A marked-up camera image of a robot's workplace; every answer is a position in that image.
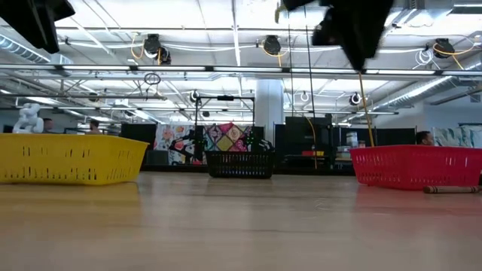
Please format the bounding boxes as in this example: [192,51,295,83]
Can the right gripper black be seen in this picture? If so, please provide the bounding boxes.
[282,0,395,72]

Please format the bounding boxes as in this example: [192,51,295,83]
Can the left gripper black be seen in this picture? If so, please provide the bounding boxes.
[0,0,76,55]

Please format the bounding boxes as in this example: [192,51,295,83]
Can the brown crayon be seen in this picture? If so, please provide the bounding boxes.
[423,184,482,195]

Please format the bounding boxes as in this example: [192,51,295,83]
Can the white bulbous sculpture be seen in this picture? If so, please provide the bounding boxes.
[12,102,45,135]

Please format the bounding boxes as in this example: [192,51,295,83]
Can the stacked storage boxes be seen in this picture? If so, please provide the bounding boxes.
[336,131,367,159]

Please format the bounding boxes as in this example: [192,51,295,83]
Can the person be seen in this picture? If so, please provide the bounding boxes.
[85,119,104,136]
[41,117,56,135]
[415,130,435,147]

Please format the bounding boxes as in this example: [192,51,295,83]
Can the black cabinet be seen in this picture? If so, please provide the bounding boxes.
[274,115,333,166]

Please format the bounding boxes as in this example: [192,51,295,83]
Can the white column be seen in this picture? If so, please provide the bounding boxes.
[255,78,285,151]

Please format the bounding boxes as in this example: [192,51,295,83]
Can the yellow plastic basket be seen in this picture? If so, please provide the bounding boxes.
[0,133,150,186]

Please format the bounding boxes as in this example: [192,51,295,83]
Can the red plastic basket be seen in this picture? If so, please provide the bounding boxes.
[349,145,482,191]

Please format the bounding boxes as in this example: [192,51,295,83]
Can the ceiling light strip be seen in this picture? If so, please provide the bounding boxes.
[0,62,482,77]

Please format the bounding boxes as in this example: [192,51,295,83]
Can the colourful patchwork panel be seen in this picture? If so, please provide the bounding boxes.
[153,122,264,166]

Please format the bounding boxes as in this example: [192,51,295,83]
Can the black plastic basket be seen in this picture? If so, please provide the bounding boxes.
[205,150,276,179]

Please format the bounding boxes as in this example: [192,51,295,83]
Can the yellow cable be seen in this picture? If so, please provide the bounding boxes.
[356,70,377,148]

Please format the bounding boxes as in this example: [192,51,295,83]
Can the silver ventilation duct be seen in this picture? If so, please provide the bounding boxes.
[372,56,482,111]

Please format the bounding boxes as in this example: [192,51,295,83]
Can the black ceiling cable reel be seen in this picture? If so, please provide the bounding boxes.
[432,37,456,59]
[262,35,282,56]
[142,33,172,65]

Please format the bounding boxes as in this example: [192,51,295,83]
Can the teal patterned wall picture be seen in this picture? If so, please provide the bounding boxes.
[432,123,482,148]

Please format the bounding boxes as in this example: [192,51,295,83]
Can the black aluminium table frame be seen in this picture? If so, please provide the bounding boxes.
[139,162,357,177]

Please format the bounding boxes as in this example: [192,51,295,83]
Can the black gantry frame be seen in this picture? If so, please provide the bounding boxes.
[194,95,256,166]

